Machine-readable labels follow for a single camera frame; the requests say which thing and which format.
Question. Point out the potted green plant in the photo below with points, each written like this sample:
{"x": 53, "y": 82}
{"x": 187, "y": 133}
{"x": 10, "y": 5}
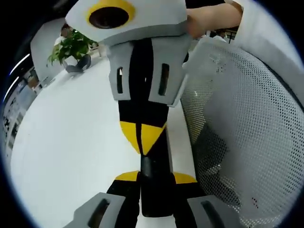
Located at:
{"x": 71, "y": 47}

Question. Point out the white mesh laundry basket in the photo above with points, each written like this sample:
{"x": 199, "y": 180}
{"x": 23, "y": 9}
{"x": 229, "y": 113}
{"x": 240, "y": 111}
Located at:
{"x": 237, "y": 118}

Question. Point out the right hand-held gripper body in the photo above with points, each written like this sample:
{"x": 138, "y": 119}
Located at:
{"x": 154, "y": 21}

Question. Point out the person's right hand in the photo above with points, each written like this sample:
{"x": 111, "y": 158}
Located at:
{"x": 209, "y": 19}

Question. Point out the black remote control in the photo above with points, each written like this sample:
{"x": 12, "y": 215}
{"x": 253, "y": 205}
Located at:
{"x": 154, "y": 185}

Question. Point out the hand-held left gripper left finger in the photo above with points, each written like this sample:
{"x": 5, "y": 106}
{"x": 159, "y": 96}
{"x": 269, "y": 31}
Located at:
{"x": 121, "y": 190}

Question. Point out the black grey headset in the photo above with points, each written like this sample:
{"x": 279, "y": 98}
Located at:
{"x": 80, "y": 64}

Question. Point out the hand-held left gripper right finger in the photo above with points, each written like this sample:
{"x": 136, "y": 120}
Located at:
{"x": 185, "y": 190}

